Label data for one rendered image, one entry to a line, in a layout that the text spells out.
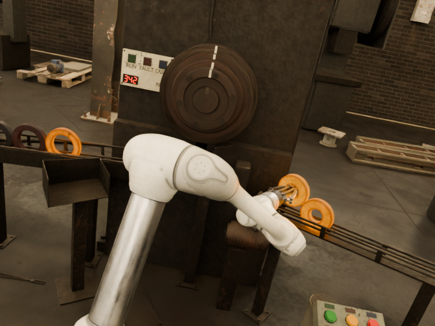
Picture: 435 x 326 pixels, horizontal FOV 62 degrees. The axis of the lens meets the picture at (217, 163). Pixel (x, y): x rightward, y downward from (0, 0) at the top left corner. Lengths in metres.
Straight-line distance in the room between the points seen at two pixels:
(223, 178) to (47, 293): 1.47
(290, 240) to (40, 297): 1.35
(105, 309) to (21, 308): 1.09
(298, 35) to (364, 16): 4.15
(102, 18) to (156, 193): 3.71
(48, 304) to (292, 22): 1.83
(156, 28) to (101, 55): 2.74
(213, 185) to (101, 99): 3.88
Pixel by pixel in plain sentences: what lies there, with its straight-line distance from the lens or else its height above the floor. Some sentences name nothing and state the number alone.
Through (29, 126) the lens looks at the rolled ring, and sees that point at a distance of 2.14.
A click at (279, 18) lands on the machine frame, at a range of 1.86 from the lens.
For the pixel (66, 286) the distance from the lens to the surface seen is 2.21.
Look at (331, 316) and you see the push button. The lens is 1.41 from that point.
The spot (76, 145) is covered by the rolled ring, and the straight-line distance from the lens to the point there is 2.05.
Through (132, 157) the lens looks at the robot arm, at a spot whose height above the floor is 1.09.
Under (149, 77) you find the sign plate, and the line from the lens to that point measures 1.93.
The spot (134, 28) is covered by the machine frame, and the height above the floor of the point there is 1.34.
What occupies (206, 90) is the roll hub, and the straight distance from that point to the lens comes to 1.65.
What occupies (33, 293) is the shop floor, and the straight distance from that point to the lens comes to 2.21.
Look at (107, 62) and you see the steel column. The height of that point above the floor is 0.71.
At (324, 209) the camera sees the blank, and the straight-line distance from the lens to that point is 1.71.
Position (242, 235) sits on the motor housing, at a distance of 1.85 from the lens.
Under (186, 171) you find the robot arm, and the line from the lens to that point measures 0.91.
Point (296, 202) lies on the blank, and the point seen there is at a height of 0.74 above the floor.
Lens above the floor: 1.50
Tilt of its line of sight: 22 degrees down
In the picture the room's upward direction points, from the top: 11 degrees clockwise
